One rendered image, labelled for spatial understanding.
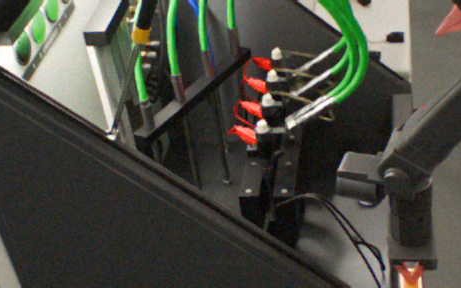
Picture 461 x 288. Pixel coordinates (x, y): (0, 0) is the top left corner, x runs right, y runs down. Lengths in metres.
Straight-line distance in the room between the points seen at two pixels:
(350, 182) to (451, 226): 1.64
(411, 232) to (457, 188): 1.76
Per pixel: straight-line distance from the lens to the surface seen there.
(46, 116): 0.97
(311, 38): 1.60
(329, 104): 1.29
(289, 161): 1.44
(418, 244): 1.16
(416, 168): 1.03
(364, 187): 1.11
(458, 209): 2.81
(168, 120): 1.40
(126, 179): 1.00
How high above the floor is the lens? 1.87
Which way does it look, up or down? 37 degrees down
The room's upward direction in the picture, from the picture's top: 10 degrees counter-clockwise
